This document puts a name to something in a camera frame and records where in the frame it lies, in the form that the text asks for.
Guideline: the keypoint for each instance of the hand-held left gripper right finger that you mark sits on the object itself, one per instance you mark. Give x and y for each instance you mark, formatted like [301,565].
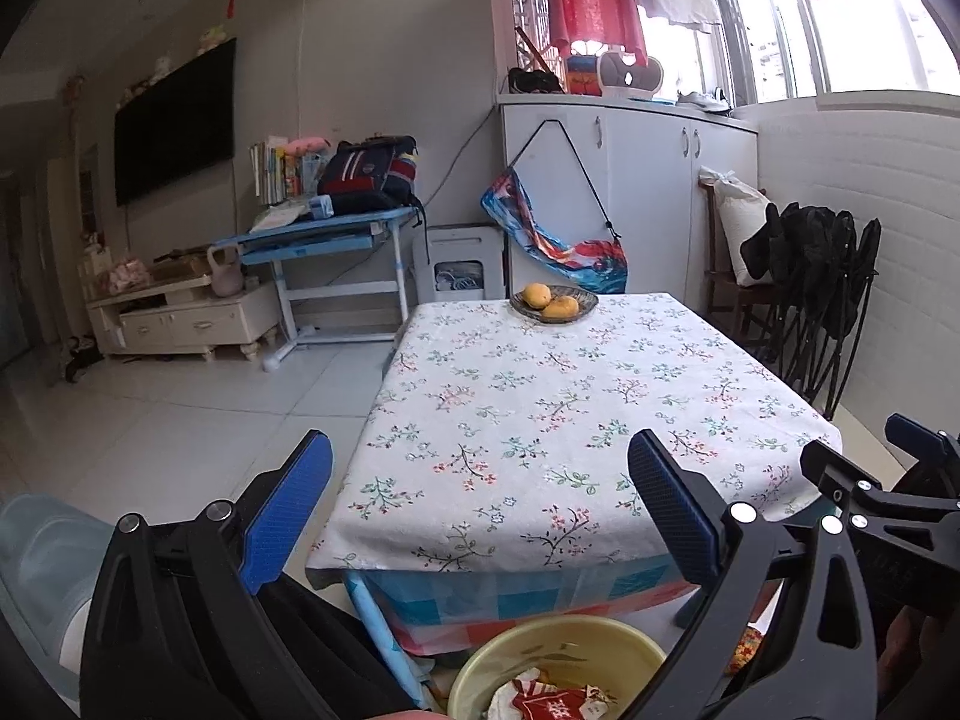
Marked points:
[671,502]

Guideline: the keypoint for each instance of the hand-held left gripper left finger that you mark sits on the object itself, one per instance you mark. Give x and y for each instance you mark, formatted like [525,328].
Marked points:
[289,510]

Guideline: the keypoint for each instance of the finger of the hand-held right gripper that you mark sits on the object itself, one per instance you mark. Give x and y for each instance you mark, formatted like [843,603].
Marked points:
[911,429]
[832,465]

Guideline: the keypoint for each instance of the red and white snack bag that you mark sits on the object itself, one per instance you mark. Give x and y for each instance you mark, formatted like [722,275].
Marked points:
[555,705]

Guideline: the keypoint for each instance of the yellow plastic bin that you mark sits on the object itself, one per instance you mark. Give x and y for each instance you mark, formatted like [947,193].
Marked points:
[480,671]

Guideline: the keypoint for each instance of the white plastic bag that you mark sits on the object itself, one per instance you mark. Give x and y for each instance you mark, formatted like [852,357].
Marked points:
[501,706]

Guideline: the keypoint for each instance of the person's right hand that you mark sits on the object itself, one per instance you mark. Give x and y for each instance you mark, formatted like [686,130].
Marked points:
[919,649]

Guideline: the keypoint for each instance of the floral tablecloth table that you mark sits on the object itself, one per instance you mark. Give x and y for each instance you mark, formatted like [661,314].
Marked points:
[562,427]

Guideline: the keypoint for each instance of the red yellow patterned item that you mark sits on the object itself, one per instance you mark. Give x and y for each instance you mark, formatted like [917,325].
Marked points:
[744,651]

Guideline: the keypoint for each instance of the stack of black folding chairs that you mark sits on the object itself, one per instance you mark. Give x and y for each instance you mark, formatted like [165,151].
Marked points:
[825,277]

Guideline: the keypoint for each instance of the blue red checked table cover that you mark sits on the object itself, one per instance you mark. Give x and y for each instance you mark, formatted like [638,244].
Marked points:
[525,611]

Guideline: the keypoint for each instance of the wooden chair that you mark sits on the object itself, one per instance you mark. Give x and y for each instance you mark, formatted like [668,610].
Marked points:
[724,307]

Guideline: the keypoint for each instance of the cream television stand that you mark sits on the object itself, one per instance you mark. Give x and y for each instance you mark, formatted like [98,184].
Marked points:
[187,319]

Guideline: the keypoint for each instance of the glass fruit plate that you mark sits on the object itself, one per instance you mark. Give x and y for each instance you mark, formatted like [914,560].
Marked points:
[585,304]

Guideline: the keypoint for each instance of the yellow mango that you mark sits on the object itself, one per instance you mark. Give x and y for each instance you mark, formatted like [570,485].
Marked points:
[561,307]
[536,294]

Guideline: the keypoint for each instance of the pink kettlebell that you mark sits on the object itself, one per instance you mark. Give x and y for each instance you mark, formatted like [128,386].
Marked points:
[226,277]

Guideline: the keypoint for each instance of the black floor shoes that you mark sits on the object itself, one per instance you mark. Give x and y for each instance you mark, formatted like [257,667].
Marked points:
[79,360]

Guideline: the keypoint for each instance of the pale blue chair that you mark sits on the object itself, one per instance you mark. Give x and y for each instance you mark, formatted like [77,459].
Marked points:
[37,577]

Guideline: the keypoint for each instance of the colourful hanging bag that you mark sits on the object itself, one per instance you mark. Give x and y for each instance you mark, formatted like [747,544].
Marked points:
[570,255]

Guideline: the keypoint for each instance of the blue study desk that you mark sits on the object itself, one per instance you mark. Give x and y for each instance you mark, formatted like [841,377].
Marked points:
[330,236]

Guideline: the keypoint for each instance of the white sack on chair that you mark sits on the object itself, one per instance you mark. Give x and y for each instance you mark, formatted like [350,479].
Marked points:
[739,202]

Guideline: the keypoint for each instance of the small blue box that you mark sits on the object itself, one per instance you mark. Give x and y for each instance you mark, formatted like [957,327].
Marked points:
[321,207]

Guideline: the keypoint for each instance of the white plastic stool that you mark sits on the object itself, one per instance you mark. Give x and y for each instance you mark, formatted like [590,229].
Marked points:
[461,247]

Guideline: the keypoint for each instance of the white cabinet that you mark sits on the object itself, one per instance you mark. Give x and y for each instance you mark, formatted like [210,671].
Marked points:
[652,187]

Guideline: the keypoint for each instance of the row of books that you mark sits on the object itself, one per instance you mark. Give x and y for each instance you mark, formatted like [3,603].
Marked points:
[274,172]

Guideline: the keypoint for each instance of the navy red backpack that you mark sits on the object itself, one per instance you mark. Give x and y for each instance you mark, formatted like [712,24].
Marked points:
[367,176]

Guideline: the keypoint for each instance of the pink plush toy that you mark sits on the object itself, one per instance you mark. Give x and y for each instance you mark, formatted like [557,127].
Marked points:
[307,145]

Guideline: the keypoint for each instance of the white shoes pair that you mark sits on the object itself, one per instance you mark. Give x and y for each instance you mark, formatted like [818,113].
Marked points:
[703,100]

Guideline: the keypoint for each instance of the black flat television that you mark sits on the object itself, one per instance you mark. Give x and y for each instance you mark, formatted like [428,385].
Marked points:
[176,120]

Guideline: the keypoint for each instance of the window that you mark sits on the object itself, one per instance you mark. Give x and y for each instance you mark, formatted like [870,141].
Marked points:
[862,15]

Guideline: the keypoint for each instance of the black shoes pair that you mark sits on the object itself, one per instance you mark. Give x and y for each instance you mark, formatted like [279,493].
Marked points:
[532,82]

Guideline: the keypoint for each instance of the grey hanging garment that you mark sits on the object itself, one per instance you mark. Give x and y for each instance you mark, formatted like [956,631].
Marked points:
[679,0]

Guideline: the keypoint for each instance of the red hanging cloth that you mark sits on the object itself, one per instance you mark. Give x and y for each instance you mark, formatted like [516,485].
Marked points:
[596,7]

